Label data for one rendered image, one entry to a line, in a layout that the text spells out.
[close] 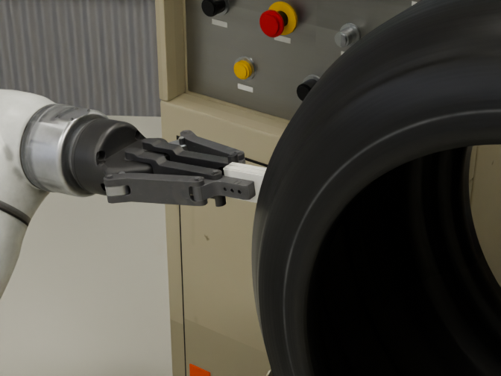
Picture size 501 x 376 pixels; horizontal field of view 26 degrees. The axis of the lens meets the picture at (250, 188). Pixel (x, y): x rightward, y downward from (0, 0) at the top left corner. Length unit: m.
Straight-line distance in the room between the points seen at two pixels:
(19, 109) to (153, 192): 0.20
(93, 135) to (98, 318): 1.81
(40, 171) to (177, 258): 0.90
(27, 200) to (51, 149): 0.08
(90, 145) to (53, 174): 0.05
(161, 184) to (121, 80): 2.86
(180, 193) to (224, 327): 1.01
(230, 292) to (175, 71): 0.40
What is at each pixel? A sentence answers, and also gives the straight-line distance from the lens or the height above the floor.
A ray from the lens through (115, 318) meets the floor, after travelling 2.84.
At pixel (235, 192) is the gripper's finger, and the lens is 0.96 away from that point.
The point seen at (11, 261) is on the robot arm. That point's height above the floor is 1.05.
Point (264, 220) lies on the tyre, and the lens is 0.84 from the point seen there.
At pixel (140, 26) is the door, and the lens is 3.74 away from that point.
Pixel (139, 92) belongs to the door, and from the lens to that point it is 3.84.
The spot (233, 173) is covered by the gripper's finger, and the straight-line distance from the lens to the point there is 0.97.
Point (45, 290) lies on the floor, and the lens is 2.97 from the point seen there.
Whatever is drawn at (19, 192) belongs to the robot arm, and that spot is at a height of 1.12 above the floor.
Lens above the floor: 1.66
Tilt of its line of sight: 29 degrees down
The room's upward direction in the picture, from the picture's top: straight up
